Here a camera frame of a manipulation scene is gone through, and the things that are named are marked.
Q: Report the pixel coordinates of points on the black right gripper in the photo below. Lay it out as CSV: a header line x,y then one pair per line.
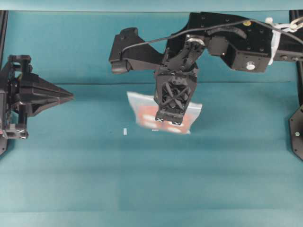
x,y
176,77

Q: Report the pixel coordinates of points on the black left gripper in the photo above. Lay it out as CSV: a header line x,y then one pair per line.
x,y
37,93

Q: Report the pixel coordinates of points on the clear zip bag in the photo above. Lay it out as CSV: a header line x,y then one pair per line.
x,y
145,109

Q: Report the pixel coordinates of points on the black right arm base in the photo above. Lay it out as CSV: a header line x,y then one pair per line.
x,y
296,132

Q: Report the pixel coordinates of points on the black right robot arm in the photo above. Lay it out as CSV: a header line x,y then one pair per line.
x,y
242,44

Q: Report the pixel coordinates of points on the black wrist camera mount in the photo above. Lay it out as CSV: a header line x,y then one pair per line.
x,y
143,57

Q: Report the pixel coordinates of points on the black frame post left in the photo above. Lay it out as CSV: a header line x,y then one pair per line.
x,y
3,27

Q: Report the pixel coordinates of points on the black frame post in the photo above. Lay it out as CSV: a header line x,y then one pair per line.
x,y
294,14
3,27

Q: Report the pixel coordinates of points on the white cable tie wrap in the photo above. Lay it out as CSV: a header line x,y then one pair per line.
x,y
288,28

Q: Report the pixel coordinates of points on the black frame post right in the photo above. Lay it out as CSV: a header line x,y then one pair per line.
x,y
294,14

